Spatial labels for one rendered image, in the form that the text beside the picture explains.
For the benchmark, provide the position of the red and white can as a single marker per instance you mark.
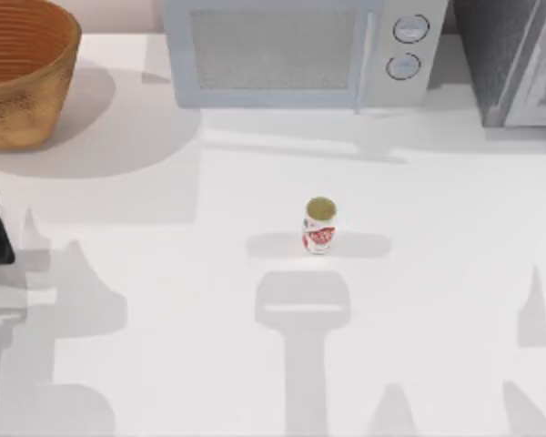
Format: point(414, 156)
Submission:
point(320, 227)

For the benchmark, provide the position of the microwave oven door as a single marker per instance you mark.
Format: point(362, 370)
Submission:
point(268, 54)

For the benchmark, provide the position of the pale microwave oven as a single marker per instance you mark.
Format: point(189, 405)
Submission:
point(300, 50)

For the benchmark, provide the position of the round microwave knob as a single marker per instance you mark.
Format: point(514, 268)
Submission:
point(403, 66)
point(411, 27)

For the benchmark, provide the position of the brown woven basket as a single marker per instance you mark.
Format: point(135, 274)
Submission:
point(25, 91)

